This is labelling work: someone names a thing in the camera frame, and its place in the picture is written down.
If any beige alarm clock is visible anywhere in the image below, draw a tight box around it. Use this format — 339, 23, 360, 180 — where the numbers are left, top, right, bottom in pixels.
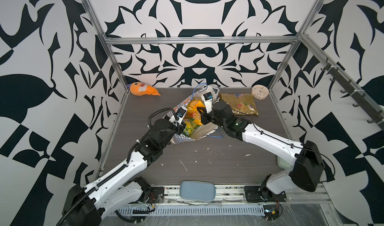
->
251, 85, 270, 100

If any small circuit board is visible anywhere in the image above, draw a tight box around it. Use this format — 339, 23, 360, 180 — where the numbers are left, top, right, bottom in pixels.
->
263, 204, 283, 222

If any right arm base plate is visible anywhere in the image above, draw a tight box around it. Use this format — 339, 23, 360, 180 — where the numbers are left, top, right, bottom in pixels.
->
244, 186, 287, 203

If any light green container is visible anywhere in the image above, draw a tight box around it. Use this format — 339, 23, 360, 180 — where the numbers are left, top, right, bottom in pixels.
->
277, 157, 292, 170

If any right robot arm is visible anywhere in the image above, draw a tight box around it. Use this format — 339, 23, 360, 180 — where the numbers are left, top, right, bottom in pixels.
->
198, 100, 325, 196

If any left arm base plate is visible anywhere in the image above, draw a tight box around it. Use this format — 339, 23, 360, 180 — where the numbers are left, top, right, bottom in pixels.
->
145, 187, 165, 204

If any yellow orange candy bag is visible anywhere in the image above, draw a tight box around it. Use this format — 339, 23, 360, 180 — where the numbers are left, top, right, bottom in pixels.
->
187, 100, 205, 126

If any white cable duct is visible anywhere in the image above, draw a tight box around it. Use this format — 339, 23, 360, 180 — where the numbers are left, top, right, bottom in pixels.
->
118, 205, 265, 217

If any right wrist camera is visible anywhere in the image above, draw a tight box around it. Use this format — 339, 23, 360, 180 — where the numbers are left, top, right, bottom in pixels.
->
201, 92, 214, 114

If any orange plush toy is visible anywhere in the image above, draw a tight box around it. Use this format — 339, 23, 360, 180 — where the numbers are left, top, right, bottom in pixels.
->
128, 82, 160, 96

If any black hook rail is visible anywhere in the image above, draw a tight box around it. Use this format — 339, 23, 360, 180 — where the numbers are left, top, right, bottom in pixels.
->
322, 58, 384, 131

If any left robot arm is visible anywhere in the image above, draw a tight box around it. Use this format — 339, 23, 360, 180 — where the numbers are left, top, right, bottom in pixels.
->
57, 116, 186, 226

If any gold snack bag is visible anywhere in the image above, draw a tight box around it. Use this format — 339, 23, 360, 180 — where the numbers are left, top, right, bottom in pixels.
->
220, 93, 259, 116

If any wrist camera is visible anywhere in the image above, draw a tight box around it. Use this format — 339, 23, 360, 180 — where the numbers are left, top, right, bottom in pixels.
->
201, 92, 214, 114
174, 106, 187, 126

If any blue checkered paper bag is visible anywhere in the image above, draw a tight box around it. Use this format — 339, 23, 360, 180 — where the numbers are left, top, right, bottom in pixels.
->
171, 83, 220, 144

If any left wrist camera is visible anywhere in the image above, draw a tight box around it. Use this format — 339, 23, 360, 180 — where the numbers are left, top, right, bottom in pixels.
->
174, 106, 187, 126

